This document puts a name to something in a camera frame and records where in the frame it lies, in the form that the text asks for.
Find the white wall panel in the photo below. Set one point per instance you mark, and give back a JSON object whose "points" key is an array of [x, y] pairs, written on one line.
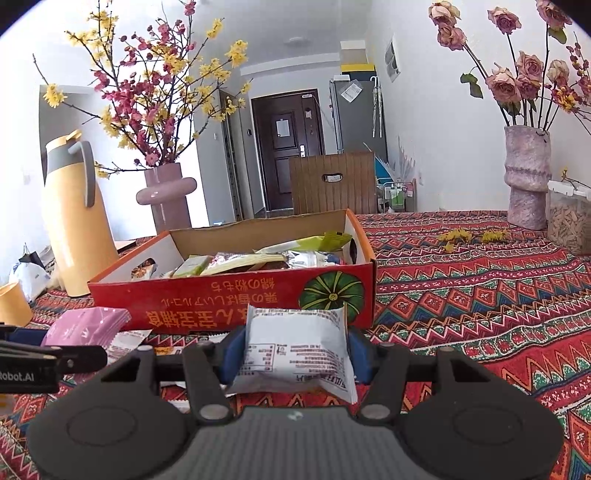
{"points": [[392, 57]]}

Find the textured pink vase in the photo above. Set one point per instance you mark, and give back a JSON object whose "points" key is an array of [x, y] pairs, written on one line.
{"points": [[528, 184]]}

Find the dried pink roses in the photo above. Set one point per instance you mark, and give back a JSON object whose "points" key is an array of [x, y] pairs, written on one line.
{"points": [[503, 87]]}

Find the wooden chair back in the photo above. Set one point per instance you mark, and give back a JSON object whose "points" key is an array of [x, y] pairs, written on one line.
{"points": [[309, 189]]}

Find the red cardboard box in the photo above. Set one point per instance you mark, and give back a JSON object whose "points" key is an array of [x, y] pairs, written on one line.
{"points": [[207, 300]]}

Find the grey refrigerator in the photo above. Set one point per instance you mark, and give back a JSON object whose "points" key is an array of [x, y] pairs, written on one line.
{"points": [[353, 124]]}

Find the rack with bottles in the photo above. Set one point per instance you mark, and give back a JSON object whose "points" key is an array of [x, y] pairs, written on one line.
{"points": [[397, 196]]}

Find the dark brown door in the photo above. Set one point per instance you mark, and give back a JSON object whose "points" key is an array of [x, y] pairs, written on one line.
{"points": [[277, 180]]}

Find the clear plastic food container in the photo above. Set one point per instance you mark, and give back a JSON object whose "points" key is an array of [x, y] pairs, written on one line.
{"points": [[568, 221]]}

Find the white box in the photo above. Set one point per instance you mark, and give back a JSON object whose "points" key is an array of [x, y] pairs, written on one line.
{"points": [[353, 53]]}

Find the yellow mug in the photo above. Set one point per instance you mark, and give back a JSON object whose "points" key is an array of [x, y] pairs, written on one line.
{"points": [[16, 304]]}

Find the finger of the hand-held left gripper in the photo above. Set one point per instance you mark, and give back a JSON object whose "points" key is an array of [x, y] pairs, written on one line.
{"points": [[25, 337], [83, 356]]}

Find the yellow and black box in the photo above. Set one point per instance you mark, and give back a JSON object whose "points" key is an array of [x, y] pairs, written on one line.
{"points": [[358, 70]]}

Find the white snack packet black print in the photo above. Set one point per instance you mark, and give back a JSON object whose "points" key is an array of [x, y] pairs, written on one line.
{"points": [[295, 346]]}

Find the yellow-green snack packet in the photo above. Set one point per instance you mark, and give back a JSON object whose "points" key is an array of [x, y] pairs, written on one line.
{"points": [[323, 240]]}

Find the smooth pink vase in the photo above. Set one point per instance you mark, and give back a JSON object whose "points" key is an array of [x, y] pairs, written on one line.
{"points": [[168, 194]]}

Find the white plastic bag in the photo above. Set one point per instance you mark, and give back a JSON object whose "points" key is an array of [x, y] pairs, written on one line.
{"points": [[30, 281]]}

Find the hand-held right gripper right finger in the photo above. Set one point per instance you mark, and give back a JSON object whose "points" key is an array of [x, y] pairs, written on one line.
{"points": [[360, 360]]}

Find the red silver foil snack packet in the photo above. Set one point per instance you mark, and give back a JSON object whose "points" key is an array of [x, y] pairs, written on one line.
{"points": [[309, 258]]}

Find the pink snack packet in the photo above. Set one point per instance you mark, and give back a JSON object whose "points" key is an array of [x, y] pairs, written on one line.
{"points": [[83, 327]]}

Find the pile of snack packets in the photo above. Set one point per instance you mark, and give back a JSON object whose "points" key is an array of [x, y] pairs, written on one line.
{"points": [[231, 263]]}

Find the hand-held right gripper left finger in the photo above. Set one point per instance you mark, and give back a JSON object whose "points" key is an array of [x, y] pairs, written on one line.
{"points": [[232, 357]]}

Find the yellow thermos jug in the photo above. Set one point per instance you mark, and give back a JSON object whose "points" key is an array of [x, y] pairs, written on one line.
{"points": [[76, 221]]}

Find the pink and yellow flower branches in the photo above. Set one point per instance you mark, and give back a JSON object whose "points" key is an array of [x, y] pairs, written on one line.
{"points": [[152, 92]]}

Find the white snack wrapper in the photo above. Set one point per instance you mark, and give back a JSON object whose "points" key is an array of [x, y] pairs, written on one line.
{"points": [[127, 344]]}

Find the white folded umbrella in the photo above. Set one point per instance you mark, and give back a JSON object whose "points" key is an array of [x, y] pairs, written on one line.
{"points": [[377, 106]]}

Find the fallen yellow flowers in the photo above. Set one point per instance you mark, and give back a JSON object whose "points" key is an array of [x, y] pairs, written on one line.
{"points": [[457, 237], [494, 235]]}

